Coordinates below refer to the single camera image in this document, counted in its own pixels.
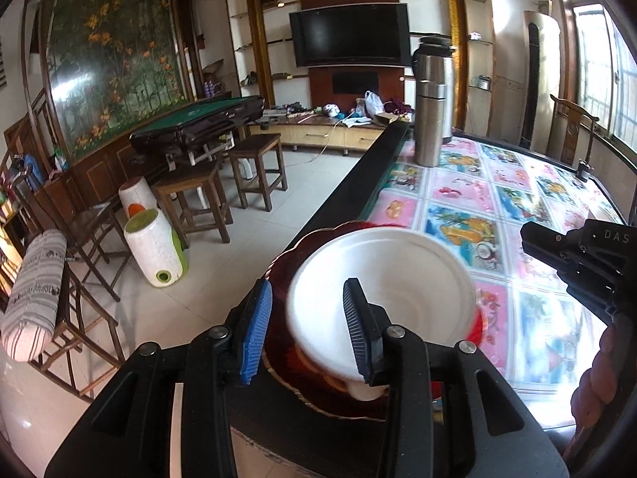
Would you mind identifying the white foam bowl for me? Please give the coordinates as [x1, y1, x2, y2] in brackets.
[286, 227, 477, 402]

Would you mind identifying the person's right hand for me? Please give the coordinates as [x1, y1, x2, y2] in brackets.
[564, 325, 619, 472]

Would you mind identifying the colourful fruit print tablecloth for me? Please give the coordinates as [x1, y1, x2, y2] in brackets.
[363, 137, 623, 429]

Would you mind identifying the black table clamp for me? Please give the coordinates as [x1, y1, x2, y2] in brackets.
[575, 160, 593, 182]

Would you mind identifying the wooden armchair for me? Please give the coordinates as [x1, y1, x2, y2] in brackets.
[8, 157, 132, 402]

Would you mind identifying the wooden chair by window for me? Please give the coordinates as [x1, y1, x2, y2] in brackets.
[546, 94, 599, 165]

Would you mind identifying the striped rolled cushion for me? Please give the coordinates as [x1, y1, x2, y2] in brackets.
[1, 229, 67, 362]

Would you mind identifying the red patterned plate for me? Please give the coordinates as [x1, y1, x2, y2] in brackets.
[264, 221, 483, 422]

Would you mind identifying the white standing air conditioner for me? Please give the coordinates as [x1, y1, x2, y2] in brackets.
[519, 11, 561, 154]

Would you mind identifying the slim steel thermos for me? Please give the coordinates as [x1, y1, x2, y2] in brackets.
[414, 80, 446, 167]

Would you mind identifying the white orange cylinder bin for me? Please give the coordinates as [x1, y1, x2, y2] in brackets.
[119, 176, 158, 219]

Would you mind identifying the wooden stool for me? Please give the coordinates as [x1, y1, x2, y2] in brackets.
[151, 162, 233, 249]
[229, 133, 288, 213]

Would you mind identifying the large steel thermos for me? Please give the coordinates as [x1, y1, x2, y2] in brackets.
[411, 32, 455, 143]

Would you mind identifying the white plastic bag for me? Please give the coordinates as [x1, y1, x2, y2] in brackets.
[364, 91, 384, 118]

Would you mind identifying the low wooden tv cabinet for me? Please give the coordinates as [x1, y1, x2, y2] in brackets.
[248, 116, 383, 154]

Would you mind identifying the black mahjong table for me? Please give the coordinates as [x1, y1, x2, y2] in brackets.
[129, 96, 264, 157]

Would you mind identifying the black flat television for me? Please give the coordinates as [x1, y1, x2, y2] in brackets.
[289, 2, 411, 67]

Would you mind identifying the framed flower painting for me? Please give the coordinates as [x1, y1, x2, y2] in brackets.
[39, 0, 192, 162]

